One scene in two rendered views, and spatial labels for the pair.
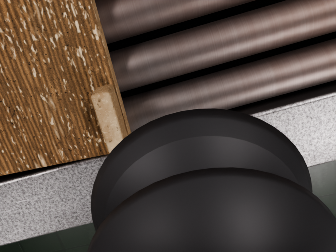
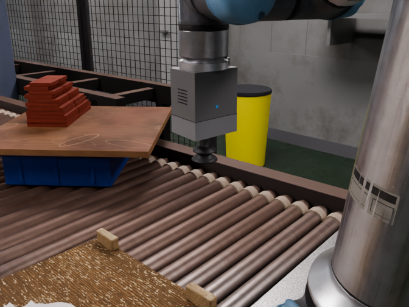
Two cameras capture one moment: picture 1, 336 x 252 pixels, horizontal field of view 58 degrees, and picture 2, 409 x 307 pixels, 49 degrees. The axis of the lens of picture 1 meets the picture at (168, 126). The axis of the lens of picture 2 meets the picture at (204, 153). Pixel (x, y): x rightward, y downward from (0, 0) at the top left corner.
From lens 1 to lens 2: 0.75 m
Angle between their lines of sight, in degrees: 89
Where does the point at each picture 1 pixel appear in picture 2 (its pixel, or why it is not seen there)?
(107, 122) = (199, 289)
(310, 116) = (295, 277)
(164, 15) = (197, 277)
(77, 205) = not seen: outside the picture
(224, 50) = (231, 275)
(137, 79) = not seen: hidden behind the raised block
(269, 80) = (260, 274)
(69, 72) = (169, 299)
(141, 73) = not seen: hidden behind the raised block
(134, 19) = (185, 282)
